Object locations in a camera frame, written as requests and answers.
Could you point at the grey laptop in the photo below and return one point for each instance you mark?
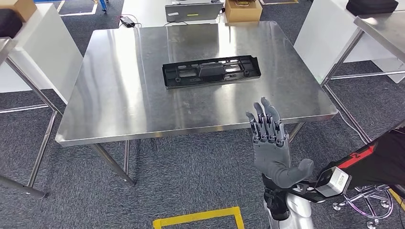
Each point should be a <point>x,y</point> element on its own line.
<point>193,12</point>

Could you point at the pale green small object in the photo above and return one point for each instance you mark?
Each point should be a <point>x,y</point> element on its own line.
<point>319,78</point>

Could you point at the black plastic plate bracket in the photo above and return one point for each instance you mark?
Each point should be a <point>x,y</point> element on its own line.
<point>212,72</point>

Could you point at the stainless steel table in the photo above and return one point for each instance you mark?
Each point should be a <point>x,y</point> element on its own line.
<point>379,28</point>
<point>31,126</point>

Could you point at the black power adapter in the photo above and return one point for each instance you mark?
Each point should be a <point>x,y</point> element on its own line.
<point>127,21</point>

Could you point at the black soft case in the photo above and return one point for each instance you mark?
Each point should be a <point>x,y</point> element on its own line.
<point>9,23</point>

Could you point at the chrome swivel stool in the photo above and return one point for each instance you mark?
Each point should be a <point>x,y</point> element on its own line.
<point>373,205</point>

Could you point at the stainless steel workbench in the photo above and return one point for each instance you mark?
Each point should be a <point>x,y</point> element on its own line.
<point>126,94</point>

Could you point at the white desk block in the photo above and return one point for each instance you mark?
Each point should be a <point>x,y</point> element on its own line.
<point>47,53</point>
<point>326,38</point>

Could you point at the black bag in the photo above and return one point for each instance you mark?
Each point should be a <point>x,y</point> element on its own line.
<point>371,7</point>

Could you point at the blue steel shelf rack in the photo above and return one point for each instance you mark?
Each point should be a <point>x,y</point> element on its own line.
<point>102,4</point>

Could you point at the yellow floor tape square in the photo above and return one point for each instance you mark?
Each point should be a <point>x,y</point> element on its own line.
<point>398,199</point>

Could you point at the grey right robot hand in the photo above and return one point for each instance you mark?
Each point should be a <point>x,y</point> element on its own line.
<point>272,155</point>

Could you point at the person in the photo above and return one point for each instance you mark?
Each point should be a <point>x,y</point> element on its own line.
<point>379,158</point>

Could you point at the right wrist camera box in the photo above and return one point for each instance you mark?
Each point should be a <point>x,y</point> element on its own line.
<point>332,181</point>

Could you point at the cardboard box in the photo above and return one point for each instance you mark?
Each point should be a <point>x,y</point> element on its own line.
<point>243,12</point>
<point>19,8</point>

